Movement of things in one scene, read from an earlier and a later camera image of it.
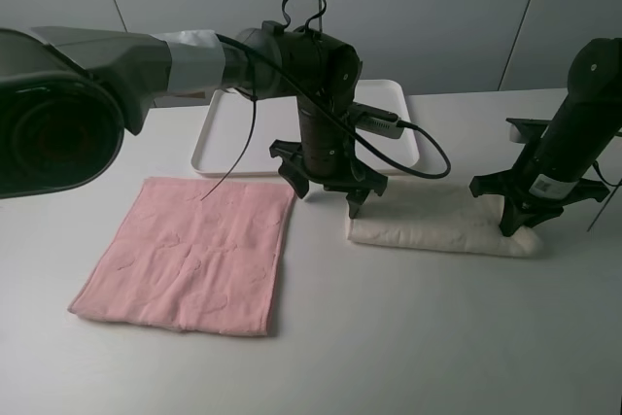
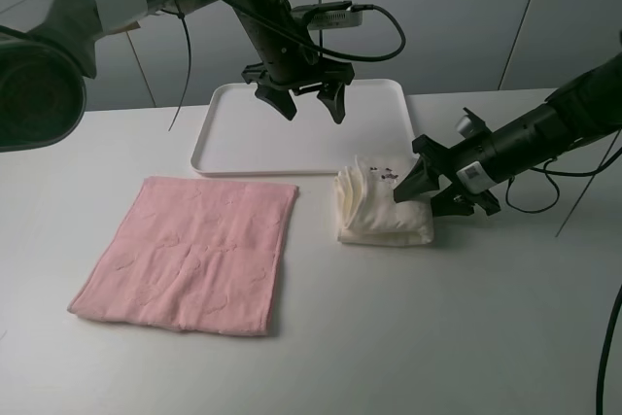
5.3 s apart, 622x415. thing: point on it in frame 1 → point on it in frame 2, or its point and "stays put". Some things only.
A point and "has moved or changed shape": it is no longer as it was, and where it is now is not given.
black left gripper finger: x=294 y=178 → x=280 y=98
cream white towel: x=450 y=215 has moved or changed shape
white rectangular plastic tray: x=240 y=127 stays put
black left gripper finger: x=355 y=199 → x=333 y=97
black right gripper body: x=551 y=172 → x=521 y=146
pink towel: x=192 y=257 stays put
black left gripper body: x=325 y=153 → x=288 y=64
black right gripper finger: x=516 y=214 → x=452 y=200
